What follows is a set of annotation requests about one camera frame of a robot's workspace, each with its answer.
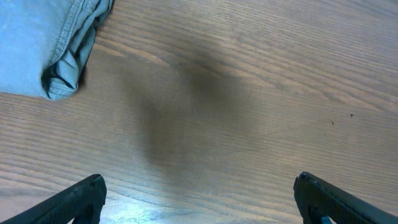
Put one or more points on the folded grey trousers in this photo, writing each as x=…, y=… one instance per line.
x=45, y=44

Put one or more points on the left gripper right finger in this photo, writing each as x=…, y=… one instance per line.
x=320, y=202

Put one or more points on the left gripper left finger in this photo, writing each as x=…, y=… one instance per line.
x=81, y=203

